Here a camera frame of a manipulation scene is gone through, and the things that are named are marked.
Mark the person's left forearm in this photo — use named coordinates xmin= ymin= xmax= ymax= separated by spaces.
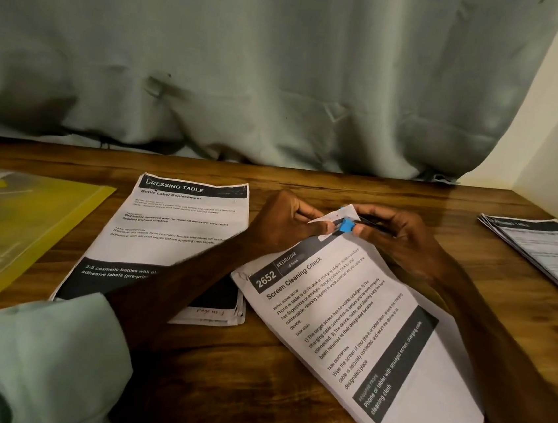
xmin=0 ymin=214 xmax=267 ymax=423

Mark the person's right hand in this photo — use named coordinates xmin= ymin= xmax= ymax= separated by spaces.
xmin=346 ymin=202 xmax=464 ymax=293

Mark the person's left hand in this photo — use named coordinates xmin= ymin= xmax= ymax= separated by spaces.
xmin=239 ymin=186 xmax=341 ymax=266

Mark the yellow patterned folder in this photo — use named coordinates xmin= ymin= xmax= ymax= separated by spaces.
xmin=0 ymin=168 xmax=119 ymax=352

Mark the pale green curtain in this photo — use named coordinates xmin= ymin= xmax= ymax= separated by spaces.
xmin=0 ymin=0 xmax=558 ymax=197

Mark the person's right forearm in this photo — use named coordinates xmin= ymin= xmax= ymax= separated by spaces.
xmin=406 ymin=274 xmax=558 ymax=423

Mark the blue pen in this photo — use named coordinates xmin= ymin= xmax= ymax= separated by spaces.
xmin=332 ymin=211 xmax=394 ymax=242

